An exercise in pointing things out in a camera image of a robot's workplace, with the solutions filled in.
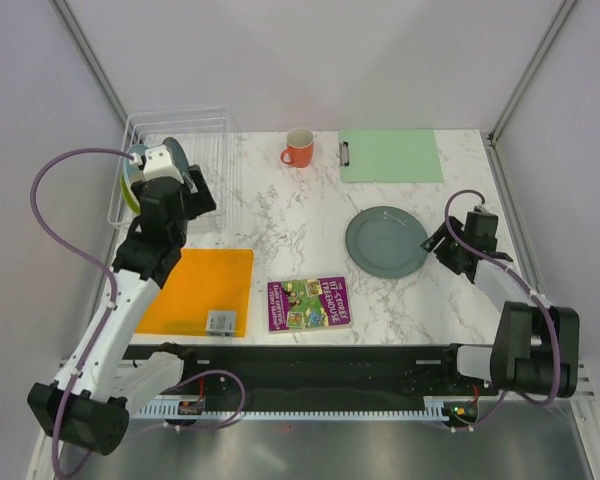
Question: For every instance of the green clipboard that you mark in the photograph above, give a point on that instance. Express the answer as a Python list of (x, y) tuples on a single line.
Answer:
[(389, 156)]

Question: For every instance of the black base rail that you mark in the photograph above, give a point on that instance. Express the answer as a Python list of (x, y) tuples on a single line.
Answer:
[(325, 376)]

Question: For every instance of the aluminium frame post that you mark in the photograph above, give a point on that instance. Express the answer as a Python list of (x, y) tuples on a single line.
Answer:
[(79, 38), (531, 69)]

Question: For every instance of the green rimmed grey plate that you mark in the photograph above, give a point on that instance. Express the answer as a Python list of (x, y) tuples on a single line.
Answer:
[(131, 173)]

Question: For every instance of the purple treehouse book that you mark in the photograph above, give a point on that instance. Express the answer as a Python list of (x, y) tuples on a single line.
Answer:
[(308, 304)]

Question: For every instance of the white slotted cable duct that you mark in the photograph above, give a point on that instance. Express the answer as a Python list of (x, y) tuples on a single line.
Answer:
[(189, 408)]

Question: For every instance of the right aluminium frame post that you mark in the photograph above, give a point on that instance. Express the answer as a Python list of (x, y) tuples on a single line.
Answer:
[(531, 69)]

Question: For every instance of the left aluminium frame post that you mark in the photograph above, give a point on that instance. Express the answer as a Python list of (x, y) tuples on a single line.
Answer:
[(79, 38)]

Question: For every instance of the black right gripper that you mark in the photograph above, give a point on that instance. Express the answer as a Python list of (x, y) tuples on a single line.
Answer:
[(440, 251)]

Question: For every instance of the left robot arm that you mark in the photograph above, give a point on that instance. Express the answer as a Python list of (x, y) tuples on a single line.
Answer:
[(87, 405)]

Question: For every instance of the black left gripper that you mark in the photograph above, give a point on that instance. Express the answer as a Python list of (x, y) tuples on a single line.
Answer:
[(200, 200)]

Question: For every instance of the dark blue plate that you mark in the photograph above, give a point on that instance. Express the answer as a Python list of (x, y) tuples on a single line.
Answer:
[(172, 160)]

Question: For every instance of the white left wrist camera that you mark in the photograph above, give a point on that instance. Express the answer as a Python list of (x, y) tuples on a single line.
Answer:
[(147, 159)]

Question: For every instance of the large teal plate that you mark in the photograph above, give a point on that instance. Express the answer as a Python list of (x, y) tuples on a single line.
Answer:
[(385, 242)]

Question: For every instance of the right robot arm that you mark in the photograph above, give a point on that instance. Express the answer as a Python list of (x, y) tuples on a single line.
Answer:
[(536, 346)]

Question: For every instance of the orange cutting board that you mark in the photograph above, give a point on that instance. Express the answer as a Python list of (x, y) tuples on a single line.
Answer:
[(203, 280)]

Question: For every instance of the orange mug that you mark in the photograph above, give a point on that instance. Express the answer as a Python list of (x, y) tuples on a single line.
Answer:
[(299, 148)]

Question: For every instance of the small grey box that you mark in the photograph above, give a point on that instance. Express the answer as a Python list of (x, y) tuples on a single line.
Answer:
[(221, 323)]

